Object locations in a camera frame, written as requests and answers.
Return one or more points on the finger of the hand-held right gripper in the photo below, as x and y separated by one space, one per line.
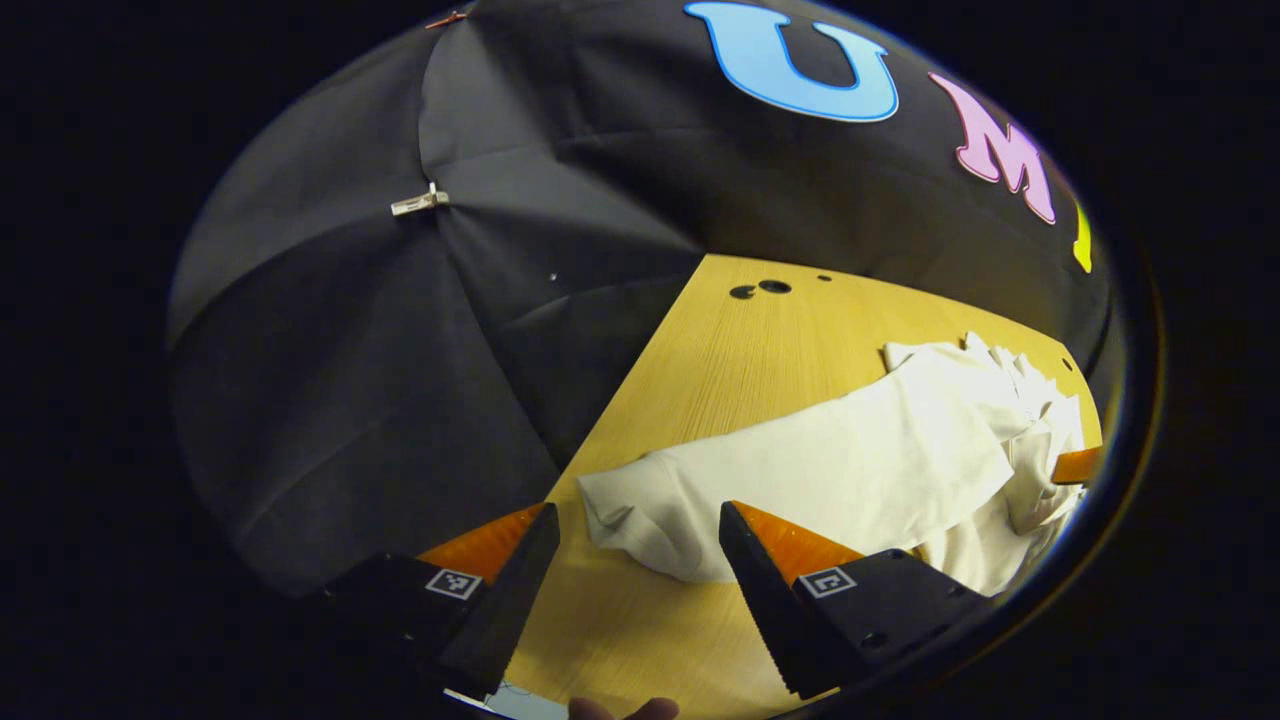
1078 466

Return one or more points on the black backdrop cloth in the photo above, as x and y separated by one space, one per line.
350 380

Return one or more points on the silver metal clip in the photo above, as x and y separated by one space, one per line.
420 202

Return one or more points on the small red clip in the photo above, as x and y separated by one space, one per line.
446 18

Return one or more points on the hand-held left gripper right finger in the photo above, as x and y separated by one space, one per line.
765 600

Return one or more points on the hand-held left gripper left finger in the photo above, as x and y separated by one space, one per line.
510 600

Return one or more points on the cream sweatshirt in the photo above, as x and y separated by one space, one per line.
850 460

